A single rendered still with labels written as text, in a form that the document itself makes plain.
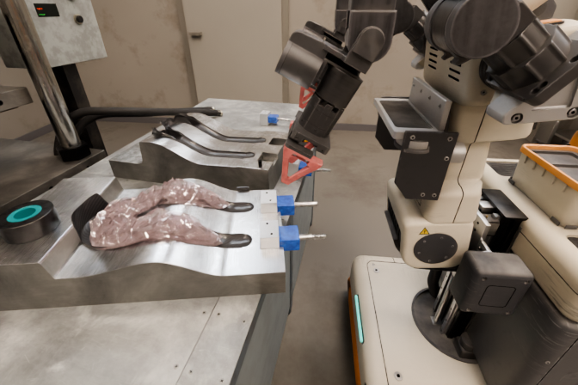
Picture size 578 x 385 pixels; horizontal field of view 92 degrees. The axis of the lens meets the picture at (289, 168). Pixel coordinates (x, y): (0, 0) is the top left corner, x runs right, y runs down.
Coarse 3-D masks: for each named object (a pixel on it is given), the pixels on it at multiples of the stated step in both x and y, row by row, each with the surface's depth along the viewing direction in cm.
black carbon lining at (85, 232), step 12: (84, 204) 57; (96, 204) 59; (240, 204) 66; (252, 204) 66; (72, 216) 53; (84, 216) 57; (84, 228) 56; (84, 240) 54; (228, 240) 56; (240, 240) 56
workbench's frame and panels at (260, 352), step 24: (312, 192) 171; (312, 216) 185; (288, 264) 111; (288, 288) 118; (264, 312) 79; (288, 312) 126; (264, 336) 82; (240, 360) 43; (264, 360) 86; (240, 384) 63; (264, 384) 90
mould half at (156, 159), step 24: (216, 120) 99; (144, 144) 78; (168, 144) 78; (216, 144) 88; (240, 144) 87; (264, 144) 86; (120, 168) 85; (144, 168) 82; (168, 168) 80; (192, 168) 78; (216, 168) 76; (240, 168) 75; (264, 168) 73
